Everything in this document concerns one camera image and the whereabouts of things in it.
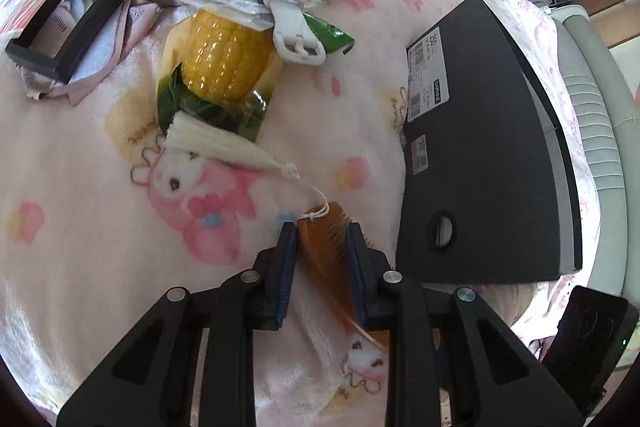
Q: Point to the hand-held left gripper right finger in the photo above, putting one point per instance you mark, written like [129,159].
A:
[357,272]

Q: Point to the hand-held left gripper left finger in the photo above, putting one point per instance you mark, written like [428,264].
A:
[285,277]

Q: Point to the wooden comb with white tassel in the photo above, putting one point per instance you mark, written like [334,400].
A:
[325,254]

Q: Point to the black shoe box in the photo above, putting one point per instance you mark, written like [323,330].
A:
[480,167]

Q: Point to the packaged yellow corn cob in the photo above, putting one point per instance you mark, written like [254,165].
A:
[225,52]

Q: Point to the grey padded headboard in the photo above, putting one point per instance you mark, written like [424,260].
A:
[600,132]

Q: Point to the pink printed blanket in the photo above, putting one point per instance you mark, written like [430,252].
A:
[75,187]

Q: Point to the pink cloth pouch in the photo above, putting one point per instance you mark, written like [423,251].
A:
[135,17]

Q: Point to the small black open box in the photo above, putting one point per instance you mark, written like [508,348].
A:
[95,14]

